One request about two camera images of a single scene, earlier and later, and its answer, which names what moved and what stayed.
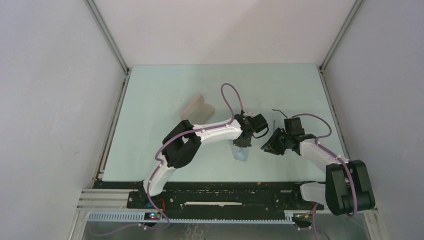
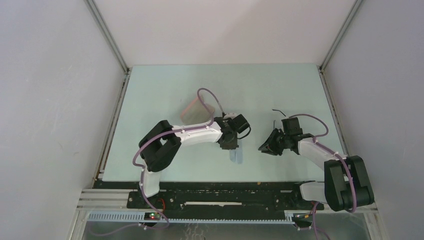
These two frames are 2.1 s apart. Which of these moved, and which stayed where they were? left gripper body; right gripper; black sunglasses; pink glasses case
Moved: left gripper body
Stayed: right gripper; black sunglasses; pink glasses case
